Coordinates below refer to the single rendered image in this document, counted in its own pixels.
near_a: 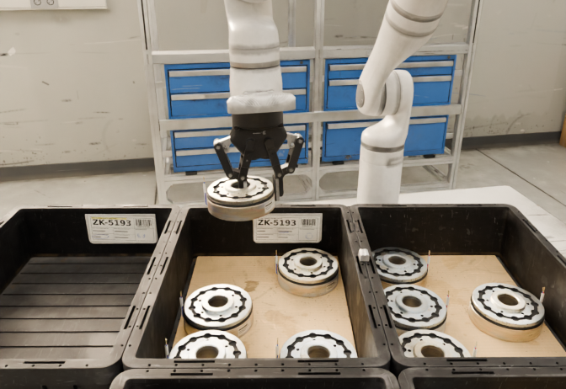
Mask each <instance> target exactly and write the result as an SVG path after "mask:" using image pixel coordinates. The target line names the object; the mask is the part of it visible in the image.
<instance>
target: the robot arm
mask: <svg viewBox="0 0 566 389"><path fill-rule="evenodd" d="M448 1H449V0H389V3H388V5H387V10H386V12H385V15H384V19H383V21H382V27H381V29H380V32H379V35H378V37H377V39H376V44H375V45H374V48H373V50H372V52H371V55H370V57H369V59H368V61H367V63H366V65H365V68H364V70H363V72H362V73H361V75H360V80H359V82H358V85H357V89H356V105H357V108H358V110H359V111H360V112H361V113H362V114H363V115H370V116H378V115H379V116H380V115H385V116H386V117H385V118H384V119H383V120H382V121H380V122H379V123H377V124H375V125H373V126H370V127H368V128H366V129H365V130H364V131H363V132H362V135H361V144H360V168H359V179H358V191H357V202H356V204H398V199H399V191H400V183H401V175H402V167H403V152H404V143H405V140H406V137H407V134H408V124H409V119H410V114H411V109H412V104H413V98H414V83H413V79H412V77H411V75H410V73H409V72H407V71H405V70H394V69H395V68H396V67H397V66H398V65H399V64H400V63H402V62H403V61H405V60H406V59H407V58H409V57H410V56H411V55H413V54H414V53H415V52H416V51H417V50H418V49H420V48H421V47H422V46H423V45H424V44H425V43H426V42H427V41H428V40H429V39H430V38H431V36H432V35H433V34H434V33H435V30H436V28H437V26H438V24H439V22H440V20H441V17H442V15H443V13H444V11H445V9H446V5H447V3H448ZM224 3H225V9H226V14H227V22H228V29H229V56H230V96H231V97H230V98H229V99H228V101H227V112H228V113H229V114H232V131H231V133H230V136H228V137H226V138H223V139H221V140H220V139H215V140H214V141H213V144H214V149H215V151H216V154H217V156H218V158H219V161H220V163H221V165H222V167H223V170H224V172H225V174H226V176H227V178H228V179H236V180H237V181H238V188H239V189H243V188H247V187H248V180H247V176H248V169H249V167H250V163H251V161H253V160H257V159H260V158H262V159H269V160H270V162H271V165H272V168H273V170H274V174H273V186H274V189H275V201H279V200H280V197H281V196H283V194H284V190H283V178H284V176H285V175H287V174H288V173H294V172H295V169H296V165H297V162H298V159H299V156H300V153H301V150H302V146H303V143H304V139H303V137H302V135H301V134H300V133H295V134H292V133H289V132H286V129H285V127H284V124H283V111H288V110H294V109H296V97H295V96H294V95H293V94H291V93H282V77H281V72H280V46H279V44H280V42H279V34H278V29H277V27H276V25H275V23H274V20H273V15H272V1H271V0H224ZM285 140H287V144H288V146H289V148H290V149H289V152H288V155H287V158H286V162H285V164H283V165H280V161H279V158H278V156H277V152H278V150H279V149H280V147H281V145H282V144H283V143H284V141H285ZM230 144H233V145H234V146H235V147H236V148H237V149H238V150H239V151H240V153H241V156H240V163H239V166H238V169H236V168H233V167H232V164H231V162H230V160H229V158H228V155H227V153H229V151H230V149H229V146H230Z"/></svg>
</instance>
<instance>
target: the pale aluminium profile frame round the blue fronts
mask: <svg viewBox="0 0 566 389"><path fill-rule="evenodd" d="M482 4H483V0H472V4H471V10H470V16H469V22H468V28H467V40H466V44H469V50H468V53H467V54H464V58H463V64H462V70H455V74H454V76H461V82H460V88H459V94H458V100H457V104H445V105H429V106H413V107H412V109H411V114H410V117H414V116H429V115H456V118H455V125H454V131H453V133H446V139H451V138H452V143H451V150H450V149H448V148H447V147H445V149H444V153H442V154H441V156H436V155H434V154H430V155H424V156H421V155H418V156H410V157H408V156H406V157H403V167H413V166H422V167H423V168H424V169H425V170H426V171H428V172H429V173H430V174H431V175H433V176H434V177H435V178H436V179H437V180H439V181H438V182H427V183H417V184H400V191H399V194H402V193H413V192H423V191H433V190H443V189H445V190H449V189H455V187H456V181H457V170H458V164H459V158H460V152H461V146H462V136H463V130H464V124H465V119H466V113H467V101H468V96H469V90H470V84H471V78H472V73H473V62H474V56H475V50H476V44H477V38H478V27H479V22H480V16H481V10H482ZM137 6H138V13H139V22H140V30H141V44H142V53H143V61H144V68H145V77H146V85H147V99H148V108H149V115H150V123H151V131H152V146H153V154H154V162H155V170H156V178H157V186H158V201H159V204H160V205H178V206H179V207H180V209H181V208H182V207H184V206H186V205H205V201H204V200H197V201H185V202H175V203H174V201H171V199H169V198H168V189H169V187H170V186H171V185H173V184H184V183H195V182H204V179H205V182H207V181H217V180H220V179H224V178H227V176H226V174H225V172H224V171H215V172H203V173H197V171H189V172H185V173H179V174H171V170H170V167H173V166H174V165H173V155H172V151H169V150H168V149H169V148H170V147H171V137H170V136H168V135H167V131H172V130H188V129H202V128H217V127H232V116H218V117H203V118H187V119H171V120H166V117H165V108H164V99H163V88H166V83H165V82H162V73H161V64H152V51H159V46H158V29H157V20H156V11H155V2H154V0H137ZM323 27H324V0H315V8H314V44H313V48H314V49H315V50H316V52H315V59H313V76H310V82H312V112H300V113H284V114H283V124H293V123H308V122H312V127H309V131H308V135H312V141H310V142H308V147H311V148H312V150H310V151H308V163H307V165H301V164H300V163H298V164H297V165H296V169H295V172H294V173H288V174H287V175H298V177H299V179H300V180H301V182H302V184H303V186H304V188H305V191H304V192H301V193H290V194H283V196H281V197H280V200H279V201H275V204H281V203H291V202H302V201H319V200H331V199H342V198H352V197H357V191H358V188H353V189H333V190H324V189H321V188H320V187H319V179H320V178H321V177H322V176H323V175H324V174H326V173H332V172H343V171H355V170H359V168H360V161H358V162H345V163H344V161H333V162H332V163H322V164H319V163H320V157H321V156H322V150H320V147H322V146H323V142H322V141H320V136H321V134H323V127H321V122H324V121H339V120H369V119H384V118H385V117H386V116H385V115H380V116H379V115H378V116H370V115H363V114H362V113H361V112H360V111H359V110H358V109H349V110H332V111H321V109H322V82H324V75H323ZM472 45H473V53H471V51H472ZM288 47H296V0H288ZM318 49H320V58H318ZM147 54H148V59H149V64H147ZM153 68H154V69H153ZM447 163H448V173H447V175H445V174H444V173H443V172H441V171H440V169H438V168H437V167H436V166H434V165H436V164H447ZM273 174H274V170H273V168H250V169H249V170H248V176H256V177H261V178H264V177H273ZM287 175H285V176H287ZM203 177H204V179H203ZM310 179H311V180H310Z"/></svg>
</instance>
